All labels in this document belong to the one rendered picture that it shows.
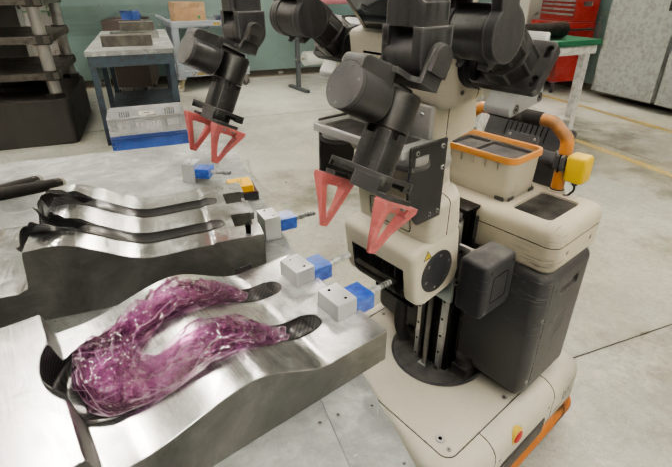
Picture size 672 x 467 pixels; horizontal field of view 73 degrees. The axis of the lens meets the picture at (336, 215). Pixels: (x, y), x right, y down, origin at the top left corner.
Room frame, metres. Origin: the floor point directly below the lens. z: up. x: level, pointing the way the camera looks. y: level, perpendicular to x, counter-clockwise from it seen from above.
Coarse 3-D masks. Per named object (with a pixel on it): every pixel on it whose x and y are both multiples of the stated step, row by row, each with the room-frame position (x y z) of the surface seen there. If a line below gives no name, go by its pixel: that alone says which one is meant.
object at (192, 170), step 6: (186, 162) 1.19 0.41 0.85; (192, 162) 1.19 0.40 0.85; (198, 162) 1.21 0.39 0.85; (186, 168) 1.17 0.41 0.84; (192, 168) 1.17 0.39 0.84; (198, 168) 1.18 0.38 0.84; (204, 168) 1.18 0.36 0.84; (210, 168) 1.18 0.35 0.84; (186, 174) 1.17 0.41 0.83; (192, 174) 1.17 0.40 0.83; (198, 174) 1.17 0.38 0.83; (204, 174) 1.17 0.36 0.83; (210, 174) 1.18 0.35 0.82; (222, 174) 1.18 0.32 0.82; (228, 174) 1.18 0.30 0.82; (186, 180) 1.17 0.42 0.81; (192, 180) 1.17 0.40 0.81; (198, 180) 1.19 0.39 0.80
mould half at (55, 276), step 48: (96, 192) 0.84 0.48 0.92; (192, 192) 0.91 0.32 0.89; (0, 240) 0.75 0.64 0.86; (48, 240) 0.62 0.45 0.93; (96, 240) 0.66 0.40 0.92; (192, 240) 0.71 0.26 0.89; (240, 240) 0.71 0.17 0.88; (0, 288) 0.60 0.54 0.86; (48, 288) 0.60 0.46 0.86; (96, 288) 0.62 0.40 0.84; (144, 288) 0.65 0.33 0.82
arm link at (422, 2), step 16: (400, 0) 0.59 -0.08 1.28; (416, 0) 0.57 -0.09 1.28; (432, 0) 0.58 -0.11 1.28; (448, 0) 0.60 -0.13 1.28; (400, 16) 0.59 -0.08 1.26; (416, 16) 0.57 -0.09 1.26; (432, 16) 0.58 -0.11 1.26; (448, 16) 0.60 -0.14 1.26; (384, 32) 0.61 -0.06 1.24; (400, 32) 0.61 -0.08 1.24; (416, 32) 0.57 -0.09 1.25; (432, 32) 0.58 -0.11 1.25; (448, 32) 0.60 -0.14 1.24; (384, 48) 0.61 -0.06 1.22; (400, 48) 0.59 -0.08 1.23; (416, 48) 0.57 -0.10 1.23; (400, 64) 0.59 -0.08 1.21; (416, 64) 0.57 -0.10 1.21
